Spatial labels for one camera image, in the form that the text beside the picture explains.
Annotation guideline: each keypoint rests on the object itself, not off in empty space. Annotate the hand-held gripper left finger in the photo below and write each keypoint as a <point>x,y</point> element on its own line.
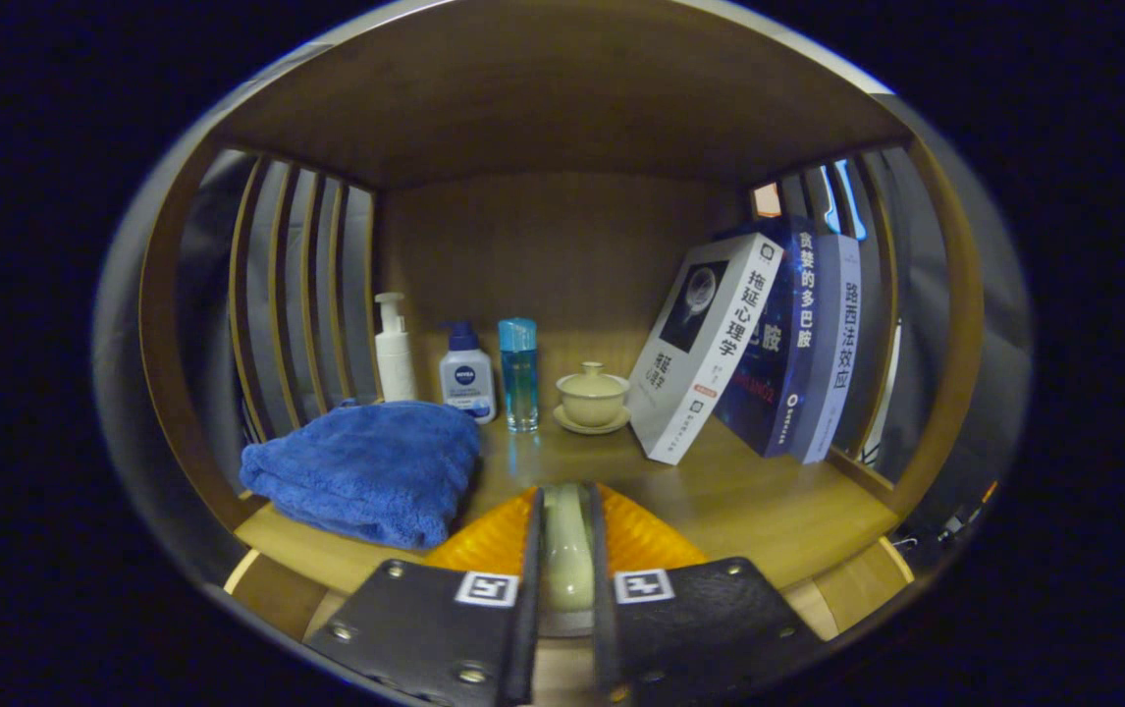
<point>528,609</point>

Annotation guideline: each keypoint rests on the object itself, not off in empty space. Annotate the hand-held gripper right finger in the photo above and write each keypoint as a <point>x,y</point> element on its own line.
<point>604,628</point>

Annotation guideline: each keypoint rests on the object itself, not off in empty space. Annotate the wooden drawer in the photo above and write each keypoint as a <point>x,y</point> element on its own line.
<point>268,594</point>

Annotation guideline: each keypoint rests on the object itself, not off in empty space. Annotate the wooden countertop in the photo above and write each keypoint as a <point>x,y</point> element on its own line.
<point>769,511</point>

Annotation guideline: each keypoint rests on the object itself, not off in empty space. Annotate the wooden cabinet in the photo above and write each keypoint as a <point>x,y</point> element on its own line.
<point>543,98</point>

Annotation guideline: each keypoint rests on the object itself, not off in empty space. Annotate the blue folded towel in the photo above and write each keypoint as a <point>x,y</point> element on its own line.
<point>366,471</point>

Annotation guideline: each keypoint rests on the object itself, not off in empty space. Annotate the cream lidded teacup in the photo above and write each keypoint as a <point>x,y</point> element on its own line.
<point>592,398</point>

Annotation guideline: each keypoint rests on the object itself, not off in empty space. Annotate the clear blue bottle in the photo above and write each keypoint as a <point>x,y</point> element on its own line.
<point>519,383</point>

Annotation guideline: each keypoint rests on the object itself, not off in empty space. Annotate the white bottle with blue cap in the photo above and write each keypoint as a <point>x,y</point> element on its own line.
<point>466,388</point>

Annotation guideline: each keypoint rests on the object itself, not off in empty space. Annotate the white pump bottle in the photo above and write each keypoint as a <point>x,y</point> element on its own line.
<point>396,363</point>

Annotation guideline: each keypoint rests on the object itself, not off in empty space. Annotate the white book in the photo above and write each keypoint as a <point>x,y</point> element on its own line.
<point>700,363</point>

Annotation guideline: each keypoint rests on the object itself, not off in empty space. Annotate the dark blue book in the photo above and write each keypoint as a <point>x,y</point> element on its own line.
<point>778,373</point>

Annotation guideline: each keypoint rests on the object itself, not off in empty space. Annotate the pale lavender book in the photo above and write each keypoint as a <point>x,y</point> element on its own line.
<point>835,363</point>

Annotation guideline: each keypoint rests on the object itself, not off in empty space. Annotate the black and orange equipment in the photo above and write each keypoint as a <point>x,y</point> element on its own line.
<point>955,520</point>

